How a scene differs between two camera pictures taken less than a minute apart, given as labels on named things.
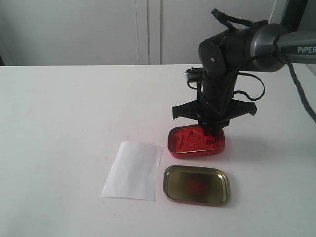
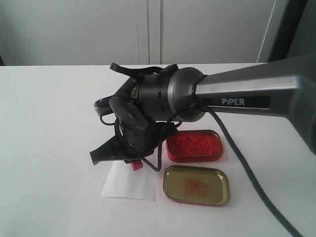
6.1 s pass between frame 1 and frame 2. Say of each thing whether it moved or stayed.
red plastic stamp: moved
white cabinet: stayed
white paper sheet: stayed
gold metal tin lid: stayed
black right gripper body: moved
